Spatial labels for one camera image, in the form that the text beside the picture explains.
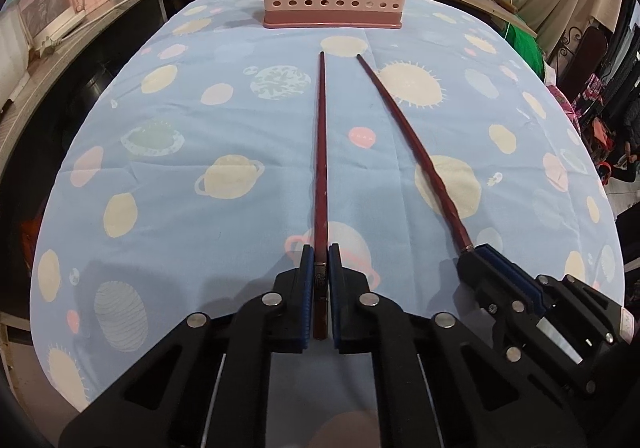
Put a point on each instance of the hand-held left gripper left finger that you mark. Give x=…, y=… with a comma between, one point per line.
x=304, y=298

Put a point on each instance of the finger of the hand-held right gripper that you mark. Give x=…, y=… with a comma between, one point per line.
x=510, y=264
x=490, y=285

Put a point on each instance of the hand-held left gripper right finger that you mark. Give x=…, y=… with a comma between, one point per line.
x=334, y=298

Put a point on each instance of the dark red twisted chopstick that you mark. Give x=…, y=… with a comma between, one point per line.
x=321, y=167
x=463, y=234

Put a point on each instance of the blue planet-print tablecloth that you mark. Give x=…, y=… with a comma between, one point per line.
x=200, y=228

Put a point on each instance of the pink patterned clothing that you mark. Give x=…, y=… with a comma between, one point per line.
x=582, y=100

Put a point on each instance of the black metal chair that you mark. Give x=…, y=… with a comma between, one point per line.
x=582, y=57

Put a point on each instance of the green cloth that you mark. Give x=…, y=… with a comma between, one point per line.
x=525, y=45

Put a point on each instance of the wooden counter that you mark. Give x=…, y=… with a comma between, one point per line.
x=60, y=67

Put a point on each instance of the white storage box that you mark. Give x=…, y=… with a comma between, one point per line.
x=14, y=45

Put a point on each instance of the white clear-lid appliance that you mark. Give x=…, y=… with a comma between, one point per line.
x=50, y=7

